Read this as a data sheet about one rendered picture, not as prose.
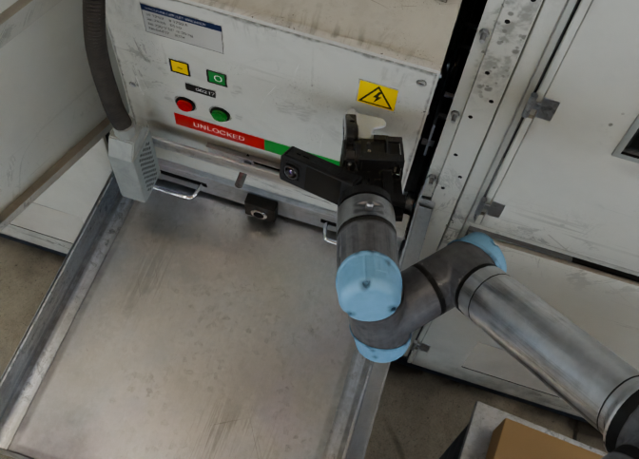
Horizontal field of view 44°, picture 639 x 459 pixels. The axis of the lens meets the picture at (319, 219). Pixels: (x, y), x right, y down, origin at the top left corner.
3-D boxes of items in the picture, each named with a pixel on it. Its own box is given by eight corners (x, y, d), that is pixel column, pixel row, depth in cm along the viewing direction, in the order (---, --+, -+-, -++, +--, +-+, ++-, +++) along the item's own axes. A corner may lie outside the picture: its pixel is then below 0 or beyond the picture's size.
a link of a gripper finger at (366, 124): (382, 113, 118) (386, 153, 111) (342, 110, 117) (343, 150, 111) (385, 96, 115) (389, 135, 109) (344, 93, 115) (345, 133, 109)
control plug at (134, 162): (145, 204, 142) (130, 153, 126) (121, 197, 142) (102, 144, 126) (163, 168, 145) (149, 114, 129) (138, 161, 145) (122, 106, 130)
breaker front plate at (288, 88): (387, 236, 146) (435, 80, 103) (143, 162, 150) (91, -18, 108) (389, 230, 147) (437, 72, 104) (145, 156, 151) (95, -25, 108)
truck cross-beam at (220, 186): (398, 251, 150) (403, 238, 144) (132, 170, 155) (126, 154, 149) (405, 229, 152) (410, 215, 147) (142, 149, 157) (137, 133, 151)
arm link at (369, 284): (341, 331, 95) (330, 285, 89) (340, 263, 103) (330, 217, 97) (407, 325, 94) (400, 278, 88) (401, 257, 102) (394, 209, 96)
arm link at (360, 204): (334, 254, 102) (339, 208, 96) (333, 228, 105) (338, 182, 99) (392, 257, 102) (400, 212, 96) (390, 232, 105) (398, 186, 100)
